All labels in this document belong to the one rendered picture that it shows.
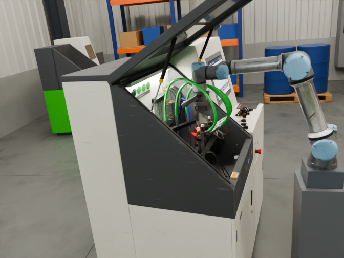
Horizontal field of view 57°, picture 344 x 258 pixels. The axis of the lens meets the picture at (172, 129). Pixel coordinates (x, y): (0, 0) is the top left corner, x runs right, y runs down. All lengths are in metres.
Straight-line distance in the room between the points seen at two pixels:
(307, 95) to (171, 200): 0.83
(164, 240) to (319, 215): 0.85
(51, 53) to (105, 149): 3.87
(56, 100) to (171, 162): 4.19
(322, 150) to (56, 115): 4.64
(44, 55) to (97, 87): 3.93
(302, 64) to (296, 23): 6.74
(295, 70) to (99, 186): 1.17
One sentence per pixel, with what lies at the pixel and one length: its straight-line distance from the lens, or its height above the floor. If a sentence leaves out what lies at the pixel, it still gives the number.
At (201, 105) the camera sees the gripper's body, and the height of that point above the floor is 1.26.
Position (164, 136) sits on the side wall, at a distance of 1.51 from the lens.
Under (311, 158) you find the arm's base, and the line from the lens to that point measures 1.88.
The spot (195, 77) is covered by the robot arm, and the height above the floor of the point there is 1.42.
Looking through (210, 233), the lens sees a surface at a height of 0.69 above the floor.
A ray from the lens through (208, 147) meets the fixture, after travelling 1.91.
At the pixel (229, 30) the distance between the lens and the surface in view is 6.99.
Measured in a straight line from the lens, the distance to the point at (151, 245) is 1.89.
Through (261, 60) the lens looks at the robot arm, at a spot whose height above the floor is 1.48.
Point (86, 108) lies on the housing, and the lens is 1.67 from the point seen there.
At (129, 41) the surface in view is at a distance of 7.37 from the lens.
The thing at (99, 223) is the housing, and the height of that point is 0.63.
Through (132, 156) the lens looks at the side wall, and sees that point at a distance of 1.63.
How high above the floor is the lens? 1.72
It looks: 19 degrees down
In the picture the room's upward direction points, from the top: 5 degrees counter-clockwise
